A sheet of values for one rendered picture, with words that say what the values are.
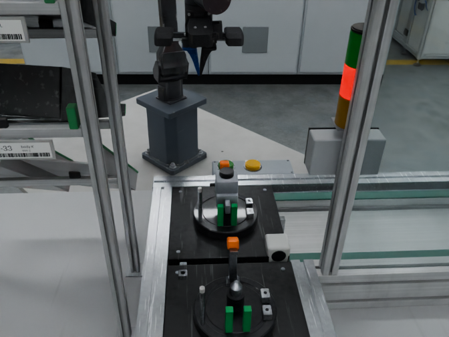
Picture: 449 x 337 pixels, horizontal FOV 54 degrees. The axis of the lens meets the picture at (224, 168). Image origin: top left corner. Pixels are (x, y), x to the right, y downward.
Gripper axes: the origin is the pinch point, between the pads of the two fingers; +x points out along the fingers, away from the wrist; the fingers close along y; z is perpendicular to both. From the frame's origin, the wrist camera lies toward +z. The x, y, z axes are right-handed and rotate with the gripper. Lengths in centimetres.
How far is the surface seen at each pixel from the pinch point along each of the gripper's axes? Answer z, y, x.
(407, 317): 39, 41, 39
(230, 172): 20.8, 5.7, 15.9
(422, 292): 36, 44, 35
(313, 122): -209, 90, 126
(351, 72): 33.1, 22.1, -10.0
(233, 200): 23.1, 6.3, 21.0
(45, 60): -285, -131, 103
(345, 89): 32.8, 21.9, -7.1
